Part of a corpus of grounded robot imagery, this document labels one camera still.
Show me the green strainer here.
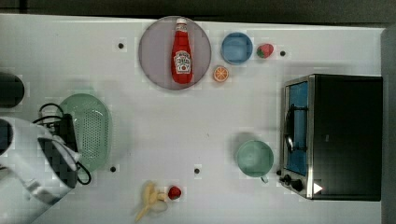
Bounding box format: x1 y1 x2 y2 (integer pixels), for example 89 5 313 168
60 93 111 172

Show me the strawberry toy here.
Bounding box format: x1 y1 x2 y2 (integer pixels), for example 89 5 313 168
256 44 274 59

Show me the silver toaster oven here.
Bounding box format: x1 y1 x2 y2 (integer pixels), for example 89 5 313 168
276 74 383 202

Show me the black cable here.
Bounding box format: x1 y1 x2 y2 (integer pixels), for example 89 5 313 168
32 103 92 186

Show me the grey round plate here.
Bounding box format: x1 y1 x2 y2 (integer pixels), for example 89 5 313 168
138 16 211 91

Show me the red ketchup bottle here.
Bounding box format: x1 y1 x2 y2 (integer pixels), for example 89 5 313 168
171 18 193 84

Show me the green mug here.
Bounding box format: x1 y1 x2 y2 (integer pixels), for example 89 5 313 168
236 140 274 184

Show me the black cylindrical object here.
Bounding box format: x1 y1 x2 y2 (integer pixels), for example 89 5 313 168
0 73 25 108

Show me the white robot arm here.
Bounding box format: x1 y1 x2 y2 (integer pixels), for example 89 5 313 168
1 117 80 224

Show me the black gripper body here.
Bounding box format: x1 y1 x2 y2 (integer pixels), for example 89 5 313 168
38 114 78 189

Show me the orange slice toy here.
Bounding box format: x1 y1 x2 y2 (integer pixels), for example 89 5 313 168
213 66 229 82

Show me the blue bowl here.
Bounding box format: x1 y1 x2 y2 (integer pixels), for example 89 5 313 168
221 32 253 65

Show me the peeled banana toy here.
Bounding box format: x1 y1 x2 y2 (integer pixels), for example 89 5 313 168
134 181 168 223

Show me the red apple toy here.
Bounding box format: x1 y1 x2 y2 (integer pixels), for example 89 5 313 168
168 186 182 201

